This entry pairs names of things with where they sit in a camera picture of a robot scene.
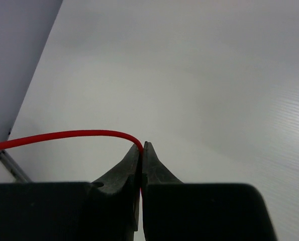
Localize aluminium rail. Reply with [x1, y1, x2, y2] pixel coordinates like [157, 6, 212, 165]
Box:
[0, 150, 32, 183]

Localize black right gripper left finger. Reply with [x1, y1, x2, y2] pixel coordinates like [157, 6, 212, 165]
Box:
[0, 146, 141, 240]

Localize red black headphones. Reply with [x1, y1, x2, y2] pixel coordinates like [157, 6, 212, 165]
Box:
[0, 130, 143, 195]

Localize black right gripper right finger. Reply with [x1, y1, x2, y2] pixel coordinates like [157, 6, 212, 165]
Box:
[141, 142, 277, 240]

